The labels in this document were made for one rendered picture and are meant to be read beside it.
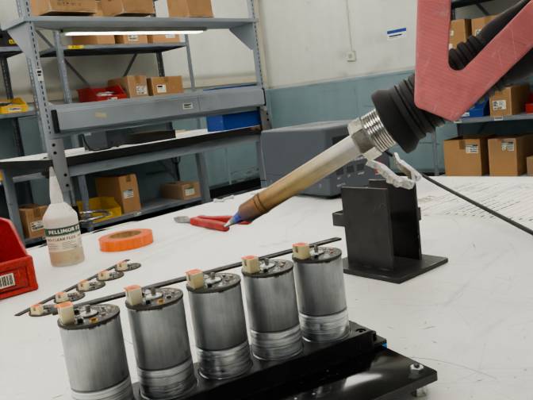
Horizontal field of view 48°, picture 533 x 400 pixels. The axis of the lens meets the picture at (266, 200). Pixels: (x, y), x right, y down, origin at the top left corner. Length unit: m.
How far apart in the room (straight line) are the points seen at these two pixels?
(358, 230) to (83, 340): 0.27
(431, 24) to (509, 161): 4.51
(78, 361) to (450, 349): 0.19
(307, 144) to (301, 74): 5.49
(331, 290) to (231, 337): 0.05
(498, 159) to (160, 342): 4.53
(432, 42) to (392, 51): 5.44
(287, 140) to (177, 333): 0.61
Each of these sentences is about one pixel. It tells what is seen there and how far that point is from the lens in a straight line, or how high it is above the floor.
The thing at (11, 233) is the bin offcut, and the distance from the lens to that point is 0.61.
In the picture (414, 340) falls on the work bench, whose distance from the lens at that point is 0.35.
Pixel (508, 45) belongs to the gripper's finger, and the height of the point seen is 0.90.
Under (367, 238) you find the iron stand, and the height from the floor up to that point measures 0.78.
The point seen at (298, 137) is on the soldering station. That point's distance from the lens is 0.82.
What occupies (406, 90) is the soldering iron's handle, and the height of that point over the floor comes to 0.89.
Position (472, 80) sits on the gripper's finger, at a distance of 0.20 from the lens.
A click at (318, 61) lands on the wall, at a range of 6.15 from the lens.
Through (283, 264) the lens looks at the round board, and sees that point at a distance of 0.28.
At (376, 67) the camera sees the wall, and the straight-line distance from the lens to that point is 5.73.
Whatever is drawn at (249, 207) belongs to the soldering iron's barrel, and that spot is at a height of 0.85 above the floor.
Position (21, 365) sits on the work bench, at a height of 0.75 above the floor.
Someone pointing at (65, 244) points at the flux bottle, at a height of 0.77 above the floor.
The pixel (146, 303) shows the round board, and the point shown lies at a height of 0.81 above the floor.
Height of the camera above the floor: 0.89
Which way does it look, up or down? 9 degrees down
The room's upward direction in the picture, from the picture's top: 7 degrees counter-clockwise
